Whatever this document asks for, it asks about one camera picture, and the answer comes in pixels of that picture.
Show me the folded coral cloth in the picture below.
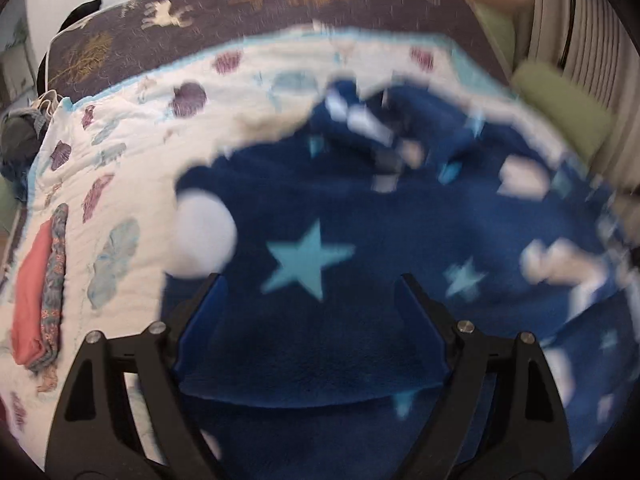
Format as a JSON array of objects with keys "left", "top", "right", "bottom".
[{"left": 11, "top": 220, "right": 55, "bottom": 366}]

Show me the blue star print fleece garment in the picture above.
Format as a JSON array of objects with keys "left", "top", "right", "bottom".
[{"left": 160, "top": 77, "right": 637, "bottom": 480}]

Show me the white shell print quilt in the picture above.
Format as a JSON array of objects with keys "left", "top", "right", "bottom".
[{"left": 0, "top": 25, "right": 523, "bottom": 461}]

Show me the dark clothes pile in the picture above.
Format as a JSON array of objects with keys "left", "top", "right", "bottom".
[{"left": 0, "top": 107, "right": 49, "bottom": 196}]

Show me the large green pillow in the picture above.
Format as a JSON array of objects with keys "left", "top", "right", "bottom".
[{"left": 511, "top": 60, "right": 617, "bottom": 162}]

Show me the small green pillow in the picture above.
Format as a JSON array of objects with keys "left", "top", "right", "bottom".
[{"left": 474, "top": 2, "right": 519, "bottom": 69}]

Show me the dark deer print bedspread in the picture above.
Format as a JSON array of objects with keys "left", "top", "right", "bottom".
[{"left": 37, "top": 0, "right": 511, "bottom": 107}]

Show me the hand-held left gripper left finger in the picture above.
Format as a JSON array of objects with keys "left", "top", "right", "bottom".
[{"left": 45, "top": 272, "right": 231, "bottom": 480}]

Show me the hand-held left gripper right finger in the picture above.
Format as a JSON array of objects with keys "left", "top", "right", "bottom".
[{"left": 394, "top": 273, "right": 574, "bottom": 480}]

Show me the white pleated curtain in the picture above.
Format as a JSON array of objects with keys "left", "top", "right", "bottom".
[{"left": 495, "top": 0, "right": 640, "bottom": 191}]

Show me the folded floral patterned cloth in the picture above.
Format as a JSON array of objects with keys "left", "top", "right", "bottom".
[{"left": 30, "top": 203, "right": 70, "bottom": 374}]

